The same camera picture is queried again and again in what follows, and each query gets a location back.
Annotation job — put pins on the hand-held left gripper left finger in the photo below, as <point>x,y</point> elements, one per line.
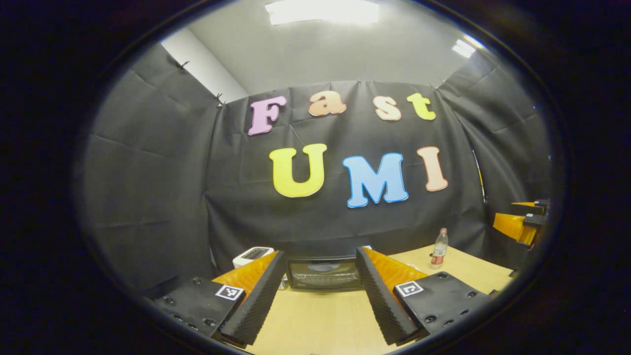
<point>261,301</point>

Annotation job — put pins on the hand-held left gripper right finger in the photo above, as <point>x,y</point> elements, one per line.
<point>382,305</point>

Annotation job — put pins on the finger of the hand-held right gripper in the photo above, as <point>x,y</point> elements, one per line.
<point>508,226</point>
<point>532,208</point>

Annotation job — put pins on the black electric oven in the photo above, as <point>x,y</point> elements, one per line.
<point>323,276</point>

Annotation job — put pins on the clear glass container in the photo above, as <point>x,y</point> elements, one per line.
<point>283,283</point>

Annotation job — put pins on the white toaster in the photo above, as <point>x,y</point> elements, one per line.
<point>251,255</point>

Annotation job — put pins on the clear plastic bottle red label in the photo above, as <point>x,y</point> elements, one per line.
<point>438,254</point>

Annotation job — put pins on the black backdrop cloth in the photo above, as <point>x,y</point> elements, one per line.
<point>172,197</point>

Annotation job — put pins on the small ceiling light panel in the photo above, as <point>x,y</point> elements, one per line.
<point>463,48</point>

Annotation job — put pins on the large ceiling light panel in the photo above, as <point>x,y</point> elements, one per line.
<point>323,12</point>

